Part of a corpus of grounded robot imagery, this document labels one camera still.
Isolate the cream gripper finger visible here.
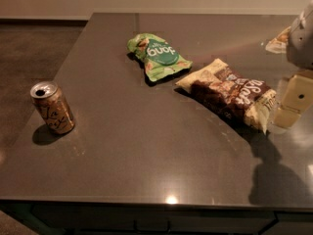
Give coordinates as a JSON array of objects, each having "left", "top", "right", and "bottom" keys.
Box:
[{"left": 273, "top": 70, "right": 313, "bottom": 129}]

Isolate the brown chip bag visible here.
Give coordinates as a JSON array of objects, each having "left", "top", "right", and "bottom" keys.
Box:
[{"left": 176, "top": 59, "right": 276, "bottom": 133}]

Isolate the green chip bag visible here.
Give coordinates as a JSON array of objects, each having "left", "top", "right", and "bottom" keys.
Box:
[{"left": 127, "top": 33, "right": 193, "bottom": 82}]

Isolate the orange soda can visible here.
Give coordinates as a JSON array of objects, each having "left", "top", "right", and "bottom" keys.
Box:
[{"left": 29, "top": 81, "right": 75, "bottom": 135}]

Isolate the cabinet under counter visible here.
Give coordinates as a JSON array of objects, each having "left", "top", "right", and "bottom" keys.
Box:
[{"left": 1, "top": 201, "right": 313, "bottom": 235}]

